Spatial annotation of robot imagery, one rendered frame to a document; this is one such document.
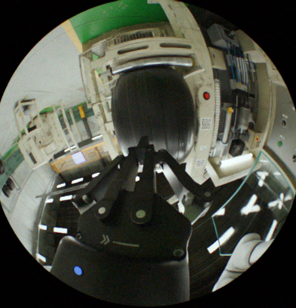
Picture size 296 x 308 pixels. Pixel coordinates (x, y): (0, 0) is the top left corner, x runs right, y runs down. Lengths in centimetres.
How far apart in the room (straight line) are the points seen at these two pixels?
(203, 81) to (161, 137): 39
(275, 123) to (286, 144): 12
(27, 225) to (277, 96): 1203
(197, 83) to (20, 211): 1153
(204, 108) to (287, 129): 50
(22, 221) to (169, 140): 1131
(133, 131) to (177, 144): 14
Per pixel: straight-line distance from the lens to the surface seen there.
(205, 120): 57
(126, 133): 30
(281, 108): 63
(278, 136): 63
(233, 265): 57
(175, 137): 30
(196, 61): 45
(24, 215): 1133
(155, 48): 42
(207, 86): 56
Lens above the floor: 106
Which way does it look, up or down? 33 degrees up
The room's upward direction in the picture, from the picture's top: 169 degrees clockwise
